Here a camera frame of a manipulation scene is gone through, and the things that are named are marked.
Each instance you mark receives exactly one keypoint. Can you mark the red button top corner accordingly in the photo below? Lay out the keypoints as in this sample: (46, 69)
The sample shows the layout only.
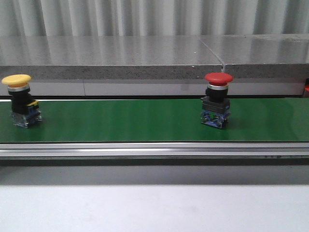
(215, 105)

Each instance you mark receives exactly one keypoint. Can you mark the green conveyor belt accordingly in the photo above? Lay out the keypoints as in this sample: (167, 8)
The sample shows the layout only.
(260, 119)

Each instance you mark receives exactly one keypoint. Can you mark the grey stone slab right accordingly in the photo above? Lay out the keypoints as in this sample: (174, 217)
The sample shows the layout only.
(262, 56)

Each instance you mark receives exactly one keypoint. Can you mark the grey stone slab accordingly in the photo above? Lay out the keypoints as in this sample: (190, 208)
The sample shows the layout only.
(106, 57)
(262, 56)

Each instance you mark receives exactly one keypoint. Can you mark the grey stone slab left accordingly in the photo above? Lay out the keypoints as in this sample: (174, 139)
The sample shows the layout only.
(106, 57)

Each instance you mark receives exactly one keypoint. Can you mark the red plastic tray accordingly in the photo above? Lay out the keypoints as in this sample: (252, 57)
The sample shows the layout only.
(305, 93)

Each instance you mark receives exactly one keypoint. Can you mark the white corrugated curtain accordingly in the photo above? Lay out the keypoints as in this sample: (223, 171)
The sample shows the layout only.
(152, 17)

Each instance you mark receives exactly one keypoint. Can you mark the silver conveyor frame rail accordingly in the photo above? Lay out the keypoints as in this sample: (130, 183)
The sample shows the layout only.
(153, 150)

